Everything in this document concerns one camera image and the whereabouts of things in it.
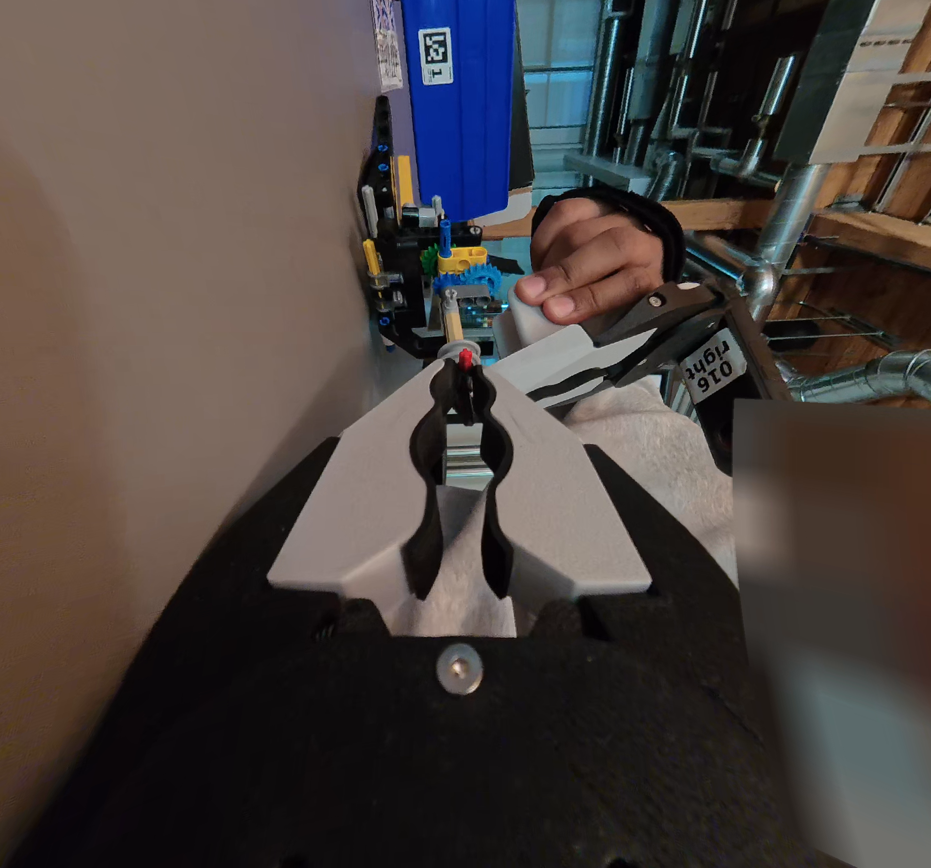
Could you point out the person's right hand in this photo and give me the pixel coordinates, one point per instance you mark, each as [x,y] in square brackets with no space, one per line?
[596,257]

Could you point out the zebra striped sticker sheet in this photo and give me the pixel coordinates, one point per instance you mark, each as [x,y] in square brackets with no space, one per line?
[385,46]

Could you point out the blue plastic bin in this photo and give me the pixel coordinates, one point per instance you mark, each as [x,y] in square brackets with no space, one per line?
[465,140]

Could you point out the black box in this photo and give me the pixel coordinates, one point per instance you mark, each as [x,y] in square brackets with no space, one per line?
[520,119]

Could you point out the multicoloured lego gear assembly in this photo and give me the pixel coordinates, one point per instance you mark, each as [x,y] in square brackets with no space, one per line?
[396,257]

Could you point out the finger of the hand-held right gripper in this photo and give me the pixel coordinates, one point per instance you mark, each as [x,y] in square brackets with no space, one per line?
[582,391]
[553,355]

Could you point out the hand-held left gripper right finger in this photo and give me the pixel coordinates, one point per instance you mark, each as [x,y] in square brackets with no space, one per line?
[574,526]

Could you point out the wooden beam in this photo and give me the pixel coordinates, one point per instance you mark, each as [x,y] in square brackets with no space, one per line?
[727,213]

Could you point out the metal pipes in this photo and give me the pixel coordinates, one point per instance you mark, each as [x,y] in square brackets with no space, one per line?
[785,228]

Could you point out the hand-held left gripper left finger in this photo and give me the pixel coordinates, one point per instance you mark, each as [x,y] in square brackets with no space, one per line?
[349,519]

